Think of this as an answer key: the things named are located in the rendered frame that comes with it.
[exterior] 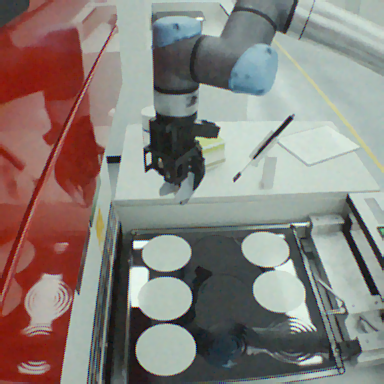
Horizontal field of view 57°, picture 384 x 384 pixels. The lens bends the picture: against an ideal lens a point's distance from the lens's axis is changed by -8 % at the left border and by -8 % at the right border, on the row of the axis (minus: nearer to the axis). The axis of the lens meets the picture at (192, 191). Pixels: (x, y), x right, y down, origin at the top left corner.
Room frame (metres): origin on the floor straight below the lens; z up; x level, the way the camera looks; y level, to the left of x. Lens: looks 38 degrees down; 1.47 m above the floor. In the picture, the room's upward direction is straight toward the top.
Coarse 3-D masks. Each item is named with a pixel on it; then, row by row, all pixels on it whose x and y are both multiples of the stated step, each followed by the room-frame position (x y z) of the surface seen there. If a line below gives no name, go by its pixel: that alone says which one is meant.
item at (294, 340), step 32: (192, 256) 0.52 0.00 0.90; (224, 256) 0.52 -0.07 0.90; (288, 256) 0.52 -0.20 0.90; (192, 288) 0.44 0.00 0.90; (224, 288) 0.44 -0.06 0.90; (160, 320) 0.37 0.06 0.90; (192, 320) 0.37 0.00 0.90; (224, 320) 0.37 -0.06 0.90; (256, 320) 0.37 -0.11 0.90; (288, 320) 0.37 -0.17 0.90; (320, 320) 0.36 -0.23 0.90; (128, 352) 0.30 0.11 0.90; (224, 352) 0.31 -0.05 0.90; (256, 352) 0.30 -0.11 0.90; (288, 352) 0.30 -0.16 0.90; (320, 352) 0.29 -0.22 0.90
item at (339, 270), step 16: (320, 240) 0.58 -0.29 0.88; (336, 240) 0.58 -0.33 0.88; (320, 256) 0.54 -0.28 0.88; (336, 256) 0.53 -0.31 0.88; (352, 256) 0.53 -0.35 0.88; (336, 272) 0.49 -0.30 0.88; (352, 272) 0.49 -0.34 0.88; (336, 288) 0.45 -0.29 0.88; (352, 288) 0.44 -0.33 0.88; (336, 304) 0.41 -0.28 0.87; (352, 336) 0.33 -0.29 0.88
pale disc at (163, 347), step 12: (168, 324) 0.36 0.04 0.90; (144, 336) 0.34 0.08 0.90; (156, 336) 0.34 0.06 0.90; (168, 336) 0.34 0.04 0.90; (180, 336) 0.34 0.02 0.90; (144, 348) 0.31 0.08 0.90; (156, 348) 0.31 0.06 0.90; (168, 348) 0.31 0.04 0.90; (180, 348) 0.31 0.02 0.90; (192, 348) 0.31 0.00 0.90; (144, 360) 0.29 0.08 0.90; (156, 360) 0.29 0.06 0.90; (168, 360) 0.29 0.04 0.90; (180, 360) 0.29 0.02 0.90; (192, 360) 0.29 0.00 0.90; (156, 372) 0.27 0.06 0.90; (168, 372) 0.27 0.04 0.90
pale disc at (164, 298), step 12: (144, 288) 0.44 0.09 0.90; (156, 288) 0.44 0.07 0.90; (168, 288) 0.44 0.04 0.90; (180, 288) 0.44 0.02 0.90; (144, 300) 0.41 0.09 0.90; (156, 300) 0.41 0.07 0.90; (168, 300) 0.41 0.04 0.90; (180, 300) 0.41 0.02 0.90; (144, 312) 0.39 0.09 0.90; (156, 312) 0.39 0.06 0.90; (168, 312) 0.39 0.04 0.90; (180, 312) 0.39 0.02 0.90
